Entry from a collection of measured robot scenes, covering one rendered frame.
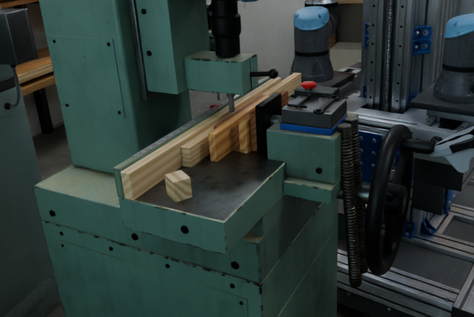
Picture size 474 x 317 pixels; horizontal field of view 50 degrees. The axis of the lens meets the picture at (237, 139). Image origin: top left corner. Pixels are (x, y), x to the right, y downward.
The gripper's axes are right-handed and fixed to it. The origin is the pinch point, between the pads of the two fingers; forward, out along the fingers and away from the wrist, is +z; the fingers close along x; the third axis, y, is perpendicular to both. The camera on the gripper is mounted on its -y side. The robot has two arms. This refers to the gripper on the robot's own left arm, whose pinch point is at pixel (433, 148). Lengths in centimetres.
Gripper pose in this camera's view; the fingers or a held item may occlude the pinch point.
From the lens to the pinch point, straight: 98.8
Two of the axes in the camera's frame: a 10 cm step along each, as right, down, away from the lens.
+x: 4.8, -3.6, 8.0
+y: 5.0, 8.6, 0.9
